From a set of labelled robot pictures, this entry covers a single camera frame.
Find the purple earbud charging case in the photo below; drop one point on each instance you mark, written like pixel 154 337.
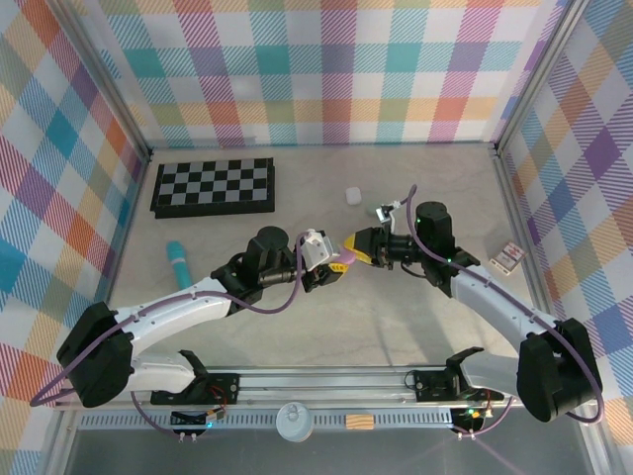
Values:
pixel 346 256

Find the white earbud charging case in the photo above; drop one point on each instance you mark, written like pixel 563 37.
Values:
pixel 352 195

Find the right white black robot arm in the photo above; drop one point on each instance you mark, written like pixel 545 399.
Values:
pixel 499 302

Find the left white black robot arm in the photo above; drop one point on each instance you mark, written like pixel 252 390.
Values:
pixel 173 309

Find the playing card box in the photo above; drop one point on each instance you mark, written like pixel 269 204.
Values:
pixel 507 257

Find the black grey chessboard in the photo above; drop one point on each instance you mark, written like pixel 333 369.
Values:
pixel 212 188

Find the teal cylinder tube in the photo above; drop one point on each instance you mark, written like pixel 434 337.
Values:
pixel 178 262

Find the perforated metal strip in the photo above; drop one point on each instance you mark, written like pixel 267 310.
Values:
pixel 326 420

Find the small wooden block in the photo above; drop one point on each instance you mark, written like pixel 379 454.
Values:
pixel 360 422

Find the left small circuit board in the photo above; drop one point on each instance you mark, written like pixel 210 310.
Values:
pixel 198 419

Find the small circuit board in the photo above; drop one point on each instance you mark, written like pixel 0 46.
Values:
pixel 198 419
pixel 470 418

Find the grey metal panel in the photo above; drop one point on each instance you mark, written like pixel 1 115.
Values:
pixel 346 455

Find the right small circuit board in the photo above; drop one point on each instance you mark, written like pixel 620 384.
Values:
pixel 470 418

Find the right aluminium side rail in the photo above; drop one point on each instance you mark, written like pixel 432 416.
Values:
pixel 514 203

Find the aluminium mounting rail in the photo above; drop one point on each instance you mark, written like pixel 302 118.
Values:
pixel 321 386

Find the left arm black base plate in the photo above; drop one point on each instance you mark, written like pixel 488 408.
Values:
pixel 222 386

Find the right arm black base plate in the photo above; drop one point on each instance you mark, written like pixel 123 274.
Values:
pixel 430 386

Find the right aluminium frame post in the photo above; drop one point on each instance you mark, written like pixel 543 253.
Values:
pixel 539 74

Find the aluminium frame post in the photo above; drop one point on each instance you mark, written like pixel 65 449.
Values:
pixel 111 81
pixel 539 74

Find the left aluminium frame post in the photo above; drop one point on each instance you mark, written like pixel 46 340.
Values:
pixel 111 81

